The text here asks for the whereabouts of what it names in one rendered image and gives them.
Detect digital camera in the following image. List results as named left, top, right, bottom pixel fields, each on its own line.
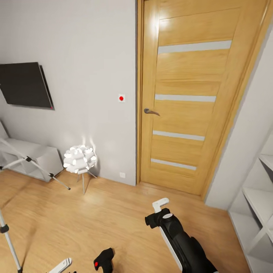
left=94, top=248, right=114, bottom=273

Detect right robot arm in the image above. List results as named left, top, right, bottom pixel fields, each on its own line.
left=145, top=198, right=219, bottom=273

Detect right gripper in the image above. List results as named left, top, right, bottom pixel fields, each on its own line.
left=145, top=208, right=169, bottom=229

